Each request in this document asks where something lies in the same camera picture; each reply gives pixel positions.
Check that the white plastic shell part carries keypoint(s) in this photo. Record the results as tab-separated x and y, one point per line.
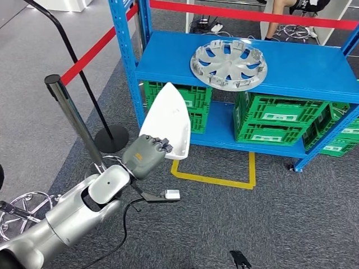
168	118

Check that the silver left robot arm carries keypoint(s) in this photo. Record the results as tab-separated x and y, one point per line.
69	219

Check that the blue metal shelf rack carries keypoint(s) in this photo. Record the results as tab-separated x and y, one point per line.
294	67

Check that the green plastic crate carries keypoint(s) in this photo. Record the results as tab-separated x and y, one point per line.
322	128
280	107
266	137
199	122
336	148
196	97

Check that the yellow floor tape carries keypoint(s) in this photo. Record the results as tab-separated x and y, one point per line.
213	180

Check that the silver wheel hubcap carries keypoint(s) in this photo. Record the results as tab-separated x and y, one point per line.
228	67

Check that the black router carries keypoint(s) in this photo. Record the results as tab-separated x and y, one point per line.
202	21

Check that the white power strip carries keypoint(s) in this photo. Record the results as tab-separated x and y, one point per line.
216	27

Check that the white desk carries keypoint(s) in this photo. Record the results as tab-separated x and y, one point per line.
190	15
333	22

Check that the black right robot foot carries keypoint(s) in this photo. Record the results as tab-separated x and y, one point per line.
239	260

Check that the person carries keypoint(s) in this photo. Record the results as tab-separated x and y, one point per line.
277	18

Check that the chrome chair base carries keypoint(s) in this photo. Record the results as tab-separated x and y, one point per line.
297	31

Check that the white display plinth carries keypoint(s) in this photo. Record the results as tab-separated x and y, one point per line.
61	4

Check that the black round stool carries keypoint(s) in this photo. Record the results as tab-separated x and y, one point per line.
11	209

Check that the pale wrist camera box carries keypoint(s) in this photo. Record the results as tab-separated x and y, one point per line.
172	194

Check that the black camera bracket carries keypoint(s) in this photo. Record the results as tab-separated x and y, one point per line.
151	197

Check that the black stanchion post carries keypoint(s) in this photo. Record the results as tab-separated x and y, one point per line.
112	139

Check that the chrome stanchion post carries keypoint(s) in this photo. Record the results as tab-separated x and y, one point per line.
69	111

